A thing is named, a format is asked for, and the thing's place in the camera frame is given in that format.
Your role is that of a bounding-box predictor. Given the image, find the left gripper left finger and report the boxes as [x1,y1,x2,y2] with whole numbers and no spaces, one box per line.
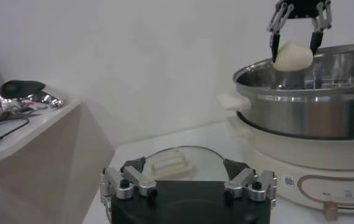
[100,156,158,214]

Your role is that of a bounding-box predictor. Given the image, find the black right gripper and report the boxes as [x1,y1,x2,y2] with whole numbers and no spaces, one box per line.
[267,0,333,63]

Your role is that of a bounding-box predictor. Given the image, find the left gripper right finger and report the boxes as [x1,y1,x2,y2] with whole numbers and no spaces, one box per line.
[224,158,277,208]

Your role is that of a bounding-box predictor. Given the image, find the white steamed baozi bun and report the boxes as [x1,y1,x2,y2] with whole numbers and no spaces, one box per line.
[272,40,314,72]

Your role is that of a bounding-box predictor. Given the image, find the round glass pot lid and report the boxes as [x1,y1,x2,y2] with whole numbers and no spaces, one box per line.
[140,145,229,182]

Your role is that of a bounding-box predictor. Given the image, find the stainless steel steamer basket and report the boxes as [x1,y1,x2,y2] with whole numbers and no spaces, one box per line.
[218,42,354,141]

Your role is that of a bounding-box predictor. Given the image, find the cream electric cooking pot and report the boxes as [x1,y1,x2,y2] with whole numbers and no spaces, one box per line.
[227,115,354,222]

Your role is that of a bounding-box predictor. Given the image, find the white side table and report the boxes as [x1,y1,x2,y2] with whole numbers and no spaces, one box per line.
[0,99,115,224]

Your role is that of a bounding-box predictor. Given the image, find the black thin desk cable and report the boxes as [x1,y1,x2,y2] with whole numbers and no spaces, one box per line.
[0,117,30,155]

